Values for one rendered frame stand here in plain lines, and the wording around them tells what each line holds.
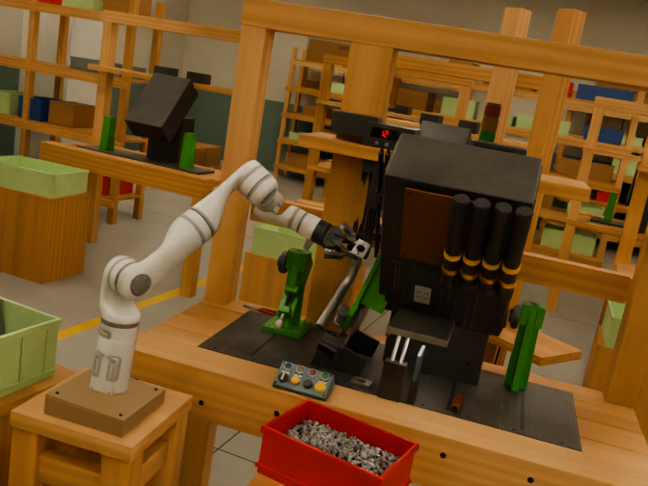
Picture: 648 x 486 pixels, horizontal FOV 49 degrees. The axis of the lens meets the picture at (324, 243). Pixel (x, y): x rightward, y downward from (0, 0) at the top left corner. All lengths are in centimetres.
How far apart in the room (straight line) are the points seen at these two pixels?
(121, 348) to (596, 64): 156
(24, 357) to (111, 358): 33
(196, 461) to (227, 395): 90
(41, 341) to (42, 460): 36
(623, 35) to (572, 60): 970
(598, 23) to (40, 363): 1076
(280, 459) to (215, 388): 38
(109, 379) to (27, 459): 26
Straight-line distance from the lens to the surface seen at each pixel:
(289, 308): 231
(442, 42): 235
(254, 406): 200
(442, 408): 205
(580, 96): 888
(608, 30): 1203
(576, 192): 222
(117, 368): 182
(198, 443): 286
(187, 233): 179
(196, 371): 203
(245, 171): 189
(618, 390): 249
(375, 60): 238
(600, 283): 248
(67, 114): 781
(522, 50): 233
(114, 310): 179
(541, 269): 246
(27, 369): 210
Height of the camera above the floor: 171
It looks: 12 degrees down
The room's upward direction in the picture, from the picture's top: 10 degrees clockwise
